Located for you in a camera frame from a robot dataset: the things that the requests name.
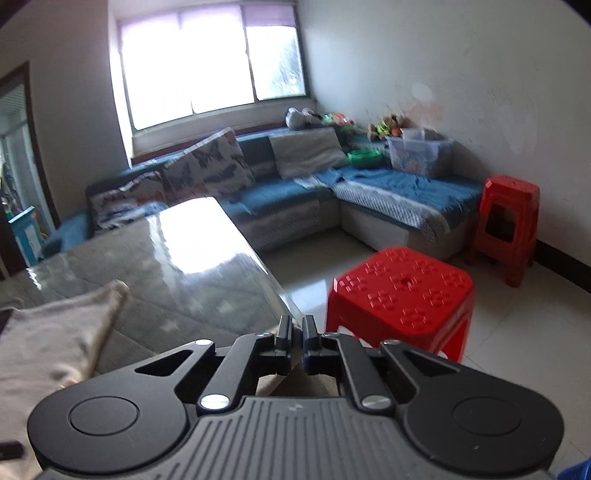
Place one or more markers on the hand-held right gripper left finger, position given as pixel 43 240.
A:
pixel 285 339

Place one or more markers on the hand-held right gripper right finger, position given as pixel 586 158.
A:
pixel 308 339

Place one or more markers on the beige cloth garment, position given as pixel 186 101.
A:
pixel 46 341

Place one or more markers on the red plastic stool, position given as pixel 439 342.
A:
pixel 401 286

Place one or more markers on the blue corner sofa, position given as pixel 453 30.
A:
pixel 277 196

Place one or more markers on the grey sofa cushion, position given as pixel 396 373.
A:
pixel 307 152

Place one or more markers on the green plastic basin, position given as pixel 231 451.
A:
pixel 364 158

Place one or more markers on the butterfly pattern cushion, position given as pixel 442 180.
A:
pixel 217 161

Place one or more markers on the clear plastic storage box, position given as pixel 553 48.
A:
pixel 415 157

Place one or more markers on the colourful toys on ledge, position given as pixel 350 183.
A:
pixel 339 121

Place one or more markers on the pile of plush toys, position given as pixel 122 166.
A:
pixel 385 127

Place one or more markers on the stacked red plastic stools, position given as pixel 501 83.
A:
pixel 508 194

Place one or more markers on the blue toy cabinet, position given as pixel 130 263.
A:
pixel 27 235

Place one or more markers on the window with roller blinds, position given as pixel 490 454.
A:
pixel 194 64

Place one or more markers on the blue plastic object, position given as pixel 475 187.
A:
pixel 577 471

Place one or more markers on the dark wooden door frame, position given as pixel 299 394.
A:
pixel 39 152

